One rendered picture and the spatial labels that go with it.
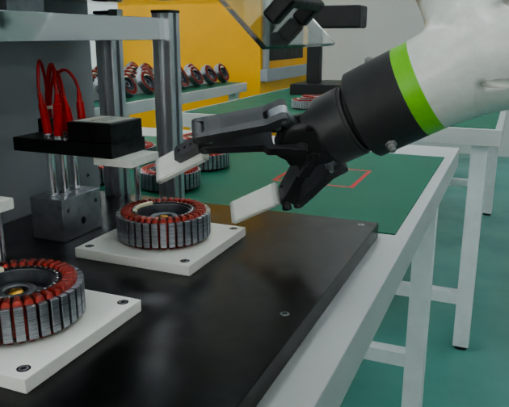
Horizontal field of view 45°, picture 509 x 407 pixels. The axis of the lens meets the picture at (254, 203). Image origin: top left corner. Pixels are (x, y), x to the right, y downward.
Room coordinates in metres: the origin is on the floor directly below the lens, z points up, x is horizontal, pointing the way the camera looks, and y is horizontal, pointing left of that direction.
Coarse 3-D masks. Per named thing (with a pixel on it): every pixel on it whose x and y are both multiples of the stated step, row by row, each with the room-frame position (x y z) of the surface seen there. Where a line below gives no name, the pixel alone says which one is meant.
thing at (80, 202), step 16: (48, 192) 0.76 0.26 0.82; (64, 192) 0.76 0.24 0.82; (80, 192) 0.76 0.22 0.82; (96, 192) 0.78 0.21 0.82; (32, 208) 0.74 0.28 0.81; (48, 208) 0.73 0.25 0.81; (64, 208) 0.72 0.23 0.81; (80, 208) 0.75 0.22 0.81; (96, 208) 0.78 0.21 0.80; (48, 224) 0.73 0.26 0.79; (64, 224) 0.72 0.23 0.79; (80, 224) 0.75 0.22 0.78; (96, 224) 0.78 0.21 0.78; (64, 240) 0.72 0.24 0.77
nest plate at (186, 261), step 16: (224, 224) 0.76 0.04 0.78; (96, 240) 0.70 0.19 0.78; (112, 240) 0.70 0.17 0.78; (208, 240) 0.70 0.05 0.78; (224, 240) 0.70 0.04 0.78; (80, 256) 0.67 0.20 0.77; (96, 256) 0.66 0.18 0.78; (112, 256) 0.65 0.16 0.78; (128, 256) 0.64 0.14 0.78; (144, 256) 0.64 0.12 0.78; (160, 256) 0.64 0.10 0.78; (176, 256) 0.64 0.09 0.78; (192, 256) 0.64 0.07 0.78; (208, 256) 0.65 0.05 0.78; (176, 272) 0.62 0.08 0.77; (192, 272) 0.62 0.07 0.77
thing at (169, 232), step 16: (128, 208) 0.70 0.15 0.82; (144, 208) 0.72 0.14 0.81; (160, 208) 0.74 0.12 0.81; (176, 208) 0.74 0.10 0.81; (192, 208) 0.71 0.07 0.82; (208, 208) 0.72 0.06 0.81; (128, 224) 0.66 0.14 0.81; (144, 224) 0.65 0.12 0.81; (160, 224) 0.65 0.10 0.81; (176, 224) 0.66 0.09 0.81; (192, 224) 0.67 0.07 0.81; (208, 224) 0.70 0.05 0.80; (128, 240) 0.67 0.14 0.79; (144, 240) 0.65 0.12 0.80; (160, 240) 0.65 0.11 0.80; (176, 240) 0.66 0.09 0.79; (192, 240) 0.67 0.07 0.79
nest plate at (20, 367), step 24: (96, 312) 0.50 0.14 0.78; (120, 312) 0.50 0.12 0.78; (48, 336) 0.45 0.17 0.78; (72, 336) 0.45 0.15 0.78; (96, 336) 0.46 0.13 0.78; (0, 360) 0.41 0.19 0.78; (24, 360) 0.41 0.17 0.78; (48, 360) 0.41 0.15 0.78; (72, 360) 0.43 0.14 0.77; (0, 384) 0.40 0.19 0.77; (24, 384) 0.39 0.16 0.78
